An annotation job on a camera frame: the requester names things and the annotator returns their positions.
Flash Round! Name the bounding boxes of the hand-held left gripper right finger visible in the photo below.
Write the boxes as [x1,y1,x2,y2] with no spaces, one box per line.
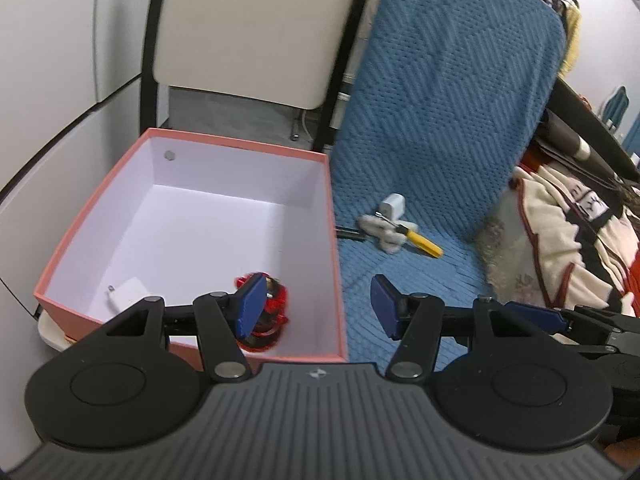
[370,274,541,381]

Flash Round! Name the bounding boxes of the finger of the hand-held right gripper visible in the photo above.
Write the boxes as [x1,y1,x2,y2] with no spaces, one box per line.
[505,301,576,333]

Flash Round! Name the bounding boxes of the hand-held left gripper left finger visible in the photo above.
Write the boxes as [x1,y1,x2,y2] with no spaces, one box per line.
[102,272,268,382]

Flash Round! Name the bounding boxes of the red and black figurine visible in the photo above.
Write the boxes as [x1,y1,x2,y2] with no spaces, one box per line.
[235,272,291,353]

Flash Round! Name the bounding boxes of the white plush toy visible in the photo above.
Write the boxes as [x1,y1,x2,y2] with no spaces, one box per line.
[357,212,418,253]

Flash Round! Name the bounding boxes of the yellow handle screwdriver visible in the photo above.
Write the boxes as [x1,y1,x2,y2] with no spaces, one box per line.
[375,212,444,258]

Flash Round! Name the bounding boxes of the pink cardboard box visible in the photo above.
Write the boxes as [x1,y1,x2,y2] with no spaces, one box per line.
[34,128,349,363]

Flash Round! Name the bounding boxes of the white charger adapter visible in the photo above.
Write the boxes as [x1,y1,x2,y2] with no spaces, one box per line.
[104,277,151,318]
[381,194,407,220]

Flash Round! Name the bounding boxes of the floral quilt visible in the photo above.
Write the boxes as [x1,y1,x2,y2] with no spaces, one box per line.
[475,180,556,306]

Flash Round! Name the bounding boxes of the beige printed blanket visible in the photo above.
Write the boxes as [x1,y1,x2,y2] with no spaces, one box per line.
[510,162,640,318]

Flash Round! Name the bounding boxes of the dark board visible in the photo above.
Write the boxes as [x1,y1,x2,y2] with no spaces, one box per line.
[530,76,640,196]

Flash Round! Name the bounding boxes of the blue quilted blanket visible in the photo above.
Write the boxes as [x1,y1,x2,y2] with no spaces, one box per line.
[330,0,568,363]

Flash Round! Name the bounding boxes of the beige folding chair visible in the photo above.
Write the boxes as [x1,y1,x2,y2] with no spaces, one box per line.
[37,0,388,353]

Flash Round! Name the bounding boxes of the hanging clothes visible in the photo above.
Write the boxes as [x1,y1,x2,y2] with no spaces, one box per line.
[500,0,583,77]

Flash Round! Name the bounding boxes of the white cable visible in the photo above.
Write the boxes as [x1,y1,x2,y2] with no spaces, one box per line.
[289,109,312,142]

